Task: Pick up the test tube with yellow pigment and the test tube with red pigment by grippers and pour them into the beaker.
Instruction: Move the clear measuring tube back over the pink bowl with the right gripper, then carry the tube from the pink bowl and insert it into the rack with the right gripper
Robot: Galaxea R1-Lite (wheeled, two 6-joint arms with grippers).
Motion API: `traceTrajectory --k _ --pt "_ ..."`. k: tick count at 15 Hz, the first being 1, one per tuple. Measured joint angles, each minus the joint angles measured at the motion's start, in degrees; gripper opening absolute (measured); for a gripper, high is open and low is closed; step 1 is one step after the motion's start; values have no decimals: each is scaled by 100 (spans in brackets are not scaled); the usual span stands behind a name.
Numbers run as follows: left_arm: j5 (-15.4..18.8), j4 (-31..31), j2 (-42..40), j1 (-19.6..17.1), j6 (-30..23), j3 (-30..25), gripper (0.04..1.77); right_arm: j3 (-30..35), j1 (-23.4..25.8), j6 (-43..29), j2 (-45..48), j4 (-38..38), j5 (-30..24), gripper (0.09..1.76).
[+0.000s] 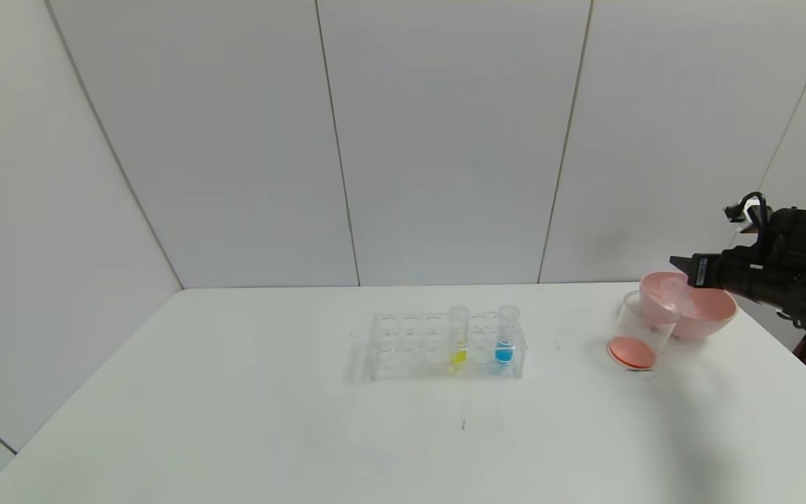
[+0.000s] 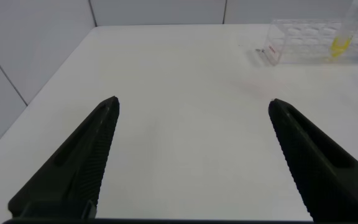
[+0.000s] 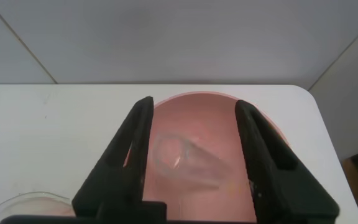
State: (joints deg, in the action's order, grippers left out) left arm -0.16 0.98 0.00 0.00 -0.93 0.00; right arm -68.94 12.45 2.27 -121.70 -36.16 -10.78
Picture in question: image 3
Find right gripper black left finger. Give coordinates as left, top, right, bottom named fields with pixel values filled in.
left=71, top=95, right=167, bottom=218

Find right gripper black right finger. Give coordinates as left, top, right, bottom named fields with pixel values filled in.
left=234, top=99, right=341, bottom=224

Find test tube with red pigment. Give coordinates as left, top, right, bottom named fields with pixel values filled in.
left=149, top=133, right=229, bottom=190

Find clear plastic beaker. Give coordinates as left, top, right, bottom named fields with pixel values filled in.
left=0, top=191, right=76, bottom=218

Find pink bowl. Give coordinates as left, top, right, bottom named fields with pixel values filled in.
left=124, top=91, right=291, bottom=223

